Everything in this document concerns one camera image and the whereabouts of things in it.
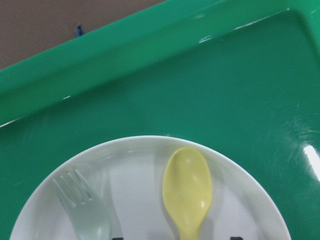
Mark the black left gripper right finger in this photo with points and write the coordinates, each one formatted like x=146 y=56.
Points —
x=236 y=238

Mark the white round plate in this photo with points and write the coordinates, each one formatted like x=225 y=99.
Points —
x=127 y=173

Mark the pale green plastic fork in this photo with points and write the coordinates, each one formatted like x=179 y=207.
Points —
x=88 y=214

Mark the green plastic tray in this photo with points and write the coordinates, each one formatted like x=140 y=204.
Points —
x=239 y=76

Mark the yellow plastic spoon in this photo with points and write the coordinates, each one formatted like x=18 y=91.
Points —
x=187 y=191

